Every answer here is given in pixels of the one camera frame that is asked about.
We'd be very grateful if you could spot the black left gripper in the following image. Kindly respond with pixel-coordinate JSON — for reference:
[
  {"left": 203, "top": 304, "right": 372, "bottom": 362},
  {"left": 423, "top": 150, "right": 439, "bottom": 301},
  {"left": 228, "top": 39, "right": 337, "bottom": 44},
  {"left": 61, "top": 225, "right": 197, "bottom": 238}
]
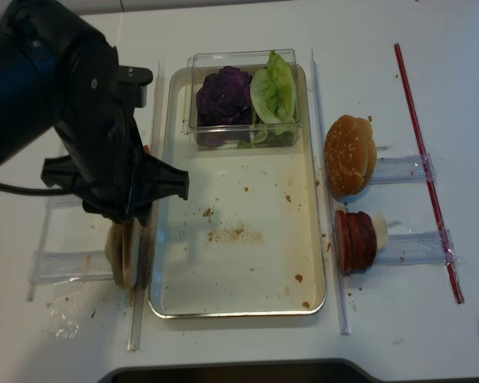
[{"left": 41, "top": 107, "right": 189, "bottom": 226}]

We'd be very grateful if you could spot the green lettuce leaf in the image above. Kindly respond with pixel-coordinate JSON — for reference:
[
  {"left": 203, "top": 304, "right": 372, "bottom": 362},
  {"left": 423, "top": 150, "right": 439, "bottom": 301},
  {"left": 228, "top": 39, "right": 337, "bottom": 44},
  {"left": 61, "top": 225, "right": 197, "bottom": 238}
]
[{"left": 250, "top": 50, "right": 296, "bottom": 124}]

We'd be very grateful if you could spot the clear right guide rail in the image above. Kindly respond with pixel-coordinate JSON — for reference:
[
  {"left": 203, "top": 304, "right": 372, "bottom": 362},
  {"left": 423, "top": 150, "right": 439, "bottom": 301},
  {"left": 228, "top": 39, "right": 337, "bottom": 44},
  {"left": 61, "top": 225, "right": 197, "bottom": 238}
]
[{"left": 310, "top": 49, "right": 351, "bottom": 336}]

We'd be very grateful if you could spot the clear bun dispenser track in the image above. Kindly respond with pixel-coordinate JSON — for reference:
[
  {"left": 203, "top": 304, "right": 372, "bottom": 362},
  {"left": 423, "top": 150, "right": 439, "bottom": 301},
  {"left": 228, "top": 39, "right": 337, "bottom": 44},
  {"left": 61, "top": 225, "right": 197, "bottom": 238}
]
[{"left": 369, "top": 153, "right": 436, "bottom": 185}]

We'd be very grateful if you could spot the clear plastic lettuce box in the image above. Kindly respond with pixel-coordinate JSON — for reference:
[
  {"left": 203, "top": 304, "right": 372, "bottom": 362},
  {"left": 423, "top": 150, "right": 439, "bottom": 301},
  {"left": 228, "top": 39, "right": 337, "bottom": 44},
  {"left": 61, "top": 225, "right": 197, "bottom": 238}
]
[{"left": 184, "top": 49, "right": 301, "bottom": 150}]

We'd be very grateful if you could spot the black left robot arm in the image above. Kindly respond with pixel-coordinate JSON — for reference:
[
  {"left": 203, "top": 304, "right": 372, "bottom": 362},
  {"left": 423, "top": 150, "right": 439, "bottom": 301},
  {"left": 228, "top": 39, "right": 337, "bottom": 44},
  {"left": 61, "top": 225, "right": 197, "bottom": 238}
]
[{"left": 0, "top": 1, "right": 189, "bottom": 225}]

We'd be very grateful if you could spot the bun top behind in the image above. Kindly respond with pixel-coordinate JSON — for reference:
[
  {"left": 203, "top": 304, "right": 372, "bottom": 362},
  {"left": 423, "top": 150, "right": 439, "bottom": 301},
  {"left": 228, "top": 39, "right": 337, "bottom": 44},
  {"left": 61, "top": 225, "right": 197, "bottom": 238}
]
[{"left": 358, "top": 137, "right": 377, "bottom": 192}]

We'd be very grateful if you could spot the metal baking tray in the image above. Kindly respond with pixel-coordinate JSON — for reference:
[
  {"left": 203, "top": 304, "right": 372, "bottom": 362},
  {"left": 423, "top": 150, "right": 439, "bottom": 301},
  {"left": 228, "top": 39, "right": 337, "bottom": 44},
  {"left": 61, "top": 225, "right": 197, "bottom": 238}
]
[{"left": 149, "top": 69, "right": 327, "bottom": 318}]

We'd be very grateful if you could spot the clear bread dispenser track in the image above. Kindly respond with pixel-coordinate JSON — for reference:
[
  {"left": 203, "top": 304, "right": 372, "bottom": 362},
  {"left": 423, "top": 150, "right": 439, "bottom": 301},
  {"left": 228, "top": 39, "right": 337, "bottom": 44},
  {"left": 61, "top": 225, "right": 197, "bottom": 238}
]
[{"left": 26, "top": 251, "right": 113, "bottom": 302}]

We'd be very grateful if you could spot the clear left guide rail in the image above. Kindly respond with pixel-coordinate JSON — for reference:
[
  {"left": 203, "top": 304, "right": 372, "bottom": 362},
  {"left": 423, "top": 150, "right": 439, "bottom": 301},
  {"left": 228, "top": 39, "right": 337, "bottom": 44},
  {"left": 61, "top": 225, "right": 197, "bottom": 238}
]
[{"left": 126, "top": 59, "right": 165, "bottom": 352}]

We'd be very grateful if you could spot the black cable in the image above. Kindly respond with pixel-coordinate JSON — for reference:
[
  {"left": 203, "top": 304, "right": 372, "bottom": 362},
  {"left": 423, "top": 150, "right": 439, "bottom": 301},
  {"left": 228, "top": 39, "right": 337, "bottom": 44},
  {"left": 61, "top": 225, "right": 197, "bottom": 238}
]
[{"left": 0, "top": 178, "right": 81, "bottom": 197}]

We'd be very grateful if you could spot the purple lettuce leaf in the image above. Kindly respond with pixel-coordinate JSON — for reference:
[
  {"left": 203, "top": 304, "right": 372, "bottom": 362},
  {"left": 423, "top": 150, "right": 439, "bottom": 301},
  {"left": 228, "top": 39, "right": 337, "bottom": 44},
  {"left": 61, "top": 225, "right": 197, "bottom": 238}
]
[{"left": 196, "top": 66, "right": 252, "bottom": 127}]

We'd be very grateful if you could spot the clear patty dispenser track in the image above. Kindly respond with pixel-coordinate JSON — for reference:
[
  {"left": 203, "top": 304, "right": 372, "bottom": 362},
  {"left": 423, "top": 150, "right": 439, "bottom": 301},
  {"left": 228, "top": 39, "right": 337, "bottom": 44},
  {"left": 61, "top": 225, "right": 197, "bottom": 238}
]
[{"left": 374, "top": 230, "right": 457, "bottom": 266}]

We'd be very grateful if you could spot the dark monitor edge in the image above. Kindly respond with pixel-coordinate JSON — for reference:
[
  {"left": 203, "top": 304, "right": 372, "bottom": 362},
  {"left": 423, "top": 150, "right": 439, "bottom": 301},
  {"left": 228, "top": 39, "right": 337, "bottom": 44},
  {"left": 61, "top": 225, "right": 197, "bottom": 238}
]
[{"left": 100, "top": 360, "right": 379, "bottom": 382}]

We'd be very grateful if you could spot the sesame bun top front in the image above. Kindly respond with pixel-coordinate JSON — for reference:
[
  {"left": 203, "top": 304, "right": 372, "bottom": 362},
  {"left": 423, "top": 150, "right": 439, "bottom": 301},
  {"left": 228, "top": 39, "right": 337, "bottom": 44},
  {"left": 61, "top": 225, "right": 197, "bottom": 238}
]
[{"left": 325, "top": 115, "right": 373, "bottom": 199}]

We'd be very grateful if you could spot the clear guide rail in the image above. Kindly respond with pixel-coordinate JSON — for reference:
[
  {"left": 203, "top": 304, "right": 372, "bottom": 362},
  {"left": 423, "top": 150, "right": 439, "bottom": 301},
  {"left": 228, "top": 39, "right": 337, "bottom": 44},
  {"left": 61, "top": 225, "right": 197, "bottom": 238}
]
[
  {"left": 310, "top": 49, "right": 351, "bottom": 336},
  {"left": 126, "top": 59, "right": 165, "bottom": 352}
]

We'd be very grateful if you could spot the red plastic strip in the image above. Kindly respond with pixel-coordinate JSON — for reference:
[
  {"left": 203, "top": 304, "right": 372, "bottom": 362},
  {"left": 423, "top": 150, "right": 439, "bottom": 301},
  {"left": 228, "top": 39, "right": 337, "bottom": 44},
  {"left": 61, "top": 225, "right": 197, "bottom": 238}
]
[{"left": 394, "top": 42, "right": 465, "bottom": 305}]

